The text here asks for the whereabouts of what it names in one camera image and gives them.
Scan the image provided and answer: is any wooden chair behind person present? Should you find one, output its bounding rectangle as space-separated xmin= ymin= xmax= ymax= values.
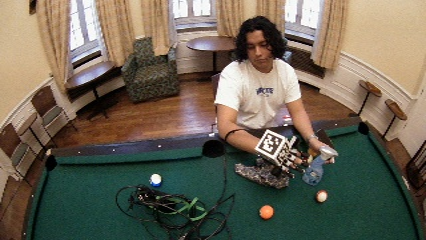
xmin=208 ymin=73 xmax=223 ymax=134

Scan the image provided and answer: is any black glove cable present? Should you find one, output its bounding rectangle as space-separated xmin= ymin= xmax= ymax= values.
xmin=218 ymin=128 xmax=250 ymax=204

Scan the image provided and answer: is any orange billiard ball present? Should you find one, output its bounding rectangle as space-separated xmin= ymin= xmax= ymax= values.
xmin=258 ymin=204 xmax=275 ymax=221

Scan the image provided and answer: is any round wooden table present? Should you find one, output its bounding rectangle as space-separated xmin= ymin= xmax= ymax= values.
xmin=184 ymin=35 xmax=239 ymax=73

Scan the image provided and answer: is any blue and grey sock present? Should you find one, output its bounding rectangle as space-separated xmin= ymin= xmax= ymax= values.
xmin=300 ymin=145 xmax=339 ymax=187

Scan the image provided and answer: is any wooden chair with grey seat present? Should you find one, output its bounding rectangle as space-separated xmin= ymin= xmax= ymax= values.
xmin=0 ymin=122 xmax=46 ymax=183
xmin=29 ymin=84 xmax=77 ymax=138

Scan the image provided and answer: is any green strap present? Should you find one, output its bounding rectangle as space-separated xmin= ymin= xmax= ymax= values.
xmin=153 ymin=196 xmax=208 ymax=222

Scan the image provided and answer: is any dark wooden side table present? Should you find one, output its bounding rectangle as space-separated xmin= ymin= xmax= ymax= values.
xmin=63 ymin=60 xmax=119 ymax=120

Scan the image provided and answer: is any tangle of black cables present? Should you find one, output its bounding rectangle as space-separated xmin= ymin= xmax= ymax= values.
xmin=114 ymin=184 xmax=236 ymax=240

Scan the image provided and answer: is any green patterned armchair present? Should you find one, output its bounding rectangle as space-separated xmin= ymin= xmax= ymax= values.
xmin=119 ymin=36 xmax=180 ymax=103

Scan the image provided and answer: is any beige curtain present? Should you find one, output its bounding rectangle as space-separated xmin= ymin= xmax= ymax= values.
xmin=310 ymin=0 xmax=350 ymax=70
xmin=255 ymin=0 xmax=286 ymax=32
xmin=215 ymin=0 xmax=246 ymax=38
xmin=139 ymin=0 xmax=173 ymax=57
xmin=35 ymin=0 xmax=74 ymax=92
xmin=94 ymin=0 xmax=137 ymax=67

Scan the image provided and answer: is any white marker cube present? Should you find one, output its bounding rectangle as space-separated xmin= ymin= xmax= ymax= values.
xmin=254 ymin=129 xmax=288 ymax=160

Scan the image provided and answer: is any small wooden pedestal table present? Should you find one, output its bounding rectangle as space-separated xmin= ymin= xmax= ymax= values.
xmin=355 ymin=79 xmax=383 ymax=118
xmin=380 ymin=98 xmax=408 ymax=140

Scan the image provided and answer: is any dark radiator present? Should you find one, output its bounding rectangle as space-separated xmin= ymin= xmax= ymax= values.
xmin=286 ymin=46 xmax=327 ymax=80

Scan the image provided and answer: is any dark wooden chair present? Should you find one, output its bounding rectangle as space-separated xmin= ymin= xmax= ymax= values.
xmin=404 ymin=139 xmax=426 ymax=192

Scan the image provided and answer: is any blue and white billiard ball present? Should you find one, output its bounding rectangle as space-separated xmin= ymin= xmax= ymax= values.
xmin=149 ymin=172 xmax=163 ymax=188

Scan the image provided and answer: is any the person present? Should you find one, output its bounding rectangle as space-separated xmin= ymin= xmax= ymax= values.
xmin=212 ymin=15 xmax=340 ymax=168

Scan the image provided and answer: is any dark wooden pool table rail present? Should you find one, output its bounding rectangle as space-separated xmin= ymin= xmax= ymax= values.
xmin=49 ymin=116 xmax=363 ymax=158

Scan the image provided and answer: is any red and white billiard ball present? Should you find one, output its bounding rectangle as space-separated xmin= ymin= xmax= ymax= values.
xmin=314 ymin=189 xmax=330 ymax=204

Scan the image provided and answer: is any window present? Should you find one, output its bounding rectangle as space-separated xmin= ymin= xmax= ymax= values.
xmin=283 ymin=0 xmax=323 ymax=44
xmin=170 ymin=0 xmax=218 ymax=32
xmin=67 ymin=0 xmax=103 ymax=63

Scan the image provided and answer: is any black pool table pocket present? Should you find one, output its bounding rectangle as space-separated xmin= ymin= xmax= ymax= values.
xmin=356 ymin=121 xmax=371 ymax=136
xmin=200 ymin=139 xmax=226 ymax=159
xmin=43 ymin=154 xmax=58 ymax=173

